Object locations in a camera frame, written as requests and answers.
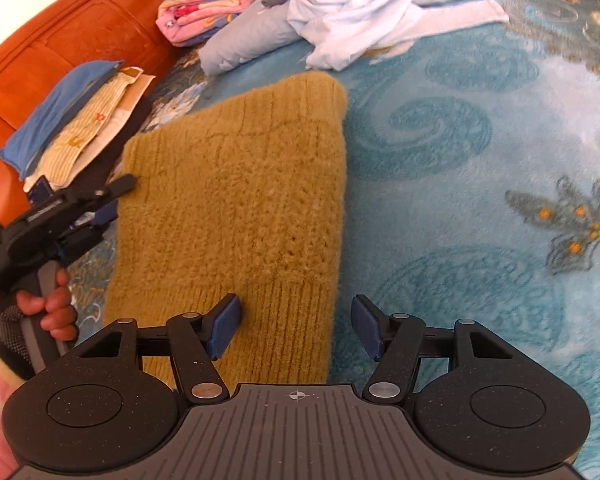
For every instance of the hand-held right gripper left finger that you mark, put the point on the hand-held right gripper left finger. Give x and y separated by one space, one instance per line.
225 327

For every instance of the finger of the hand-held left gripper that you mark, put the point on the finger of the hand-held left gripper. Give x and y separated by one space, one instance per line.
106 212
120 185

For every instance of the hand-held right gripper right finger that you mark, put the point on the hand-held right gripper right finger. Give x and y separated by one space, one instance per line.
367 325

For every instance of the mustard knit sweater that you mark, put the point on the mustard knit sweater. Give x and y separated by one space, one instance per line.
240 200

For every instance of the person's left hand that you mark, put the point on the person's left hand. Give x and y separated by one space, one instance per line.
60 310

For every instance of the dark brown pillow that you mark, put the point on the dark brown pillow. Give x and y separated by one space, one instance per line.
115 155

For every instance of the black smartphone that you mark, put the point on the black smartphone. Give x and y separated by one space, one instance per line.
42 189

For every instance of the yellow striped pillow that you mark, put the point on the yellow striped pillow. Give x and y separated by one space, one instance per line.
85 135

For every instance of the cream pillow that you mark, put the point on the cream pillow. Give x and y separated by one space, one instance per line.
135 92

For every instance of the blue pillow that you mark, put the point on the blue pillow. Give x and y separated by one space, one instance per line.
55 115

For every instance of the orange wooden headboard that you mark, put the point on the orange wooden headboard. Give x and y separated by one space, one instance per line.
80 35

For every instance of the teal floral bed blanket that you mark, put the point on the teal floral bed blanket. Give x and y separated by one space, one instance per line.
455 160

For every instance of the pink folded cartoon blanket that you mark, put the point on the pink folded cartoon blanket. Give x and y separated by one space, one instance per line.
205 10

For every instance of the pale blue floral quilt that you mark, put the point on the pale blue floral quilt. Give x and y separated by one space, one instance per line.
250 40

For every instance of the light blue garment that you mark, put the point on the light blue garment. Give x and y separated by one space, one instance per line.
350 5

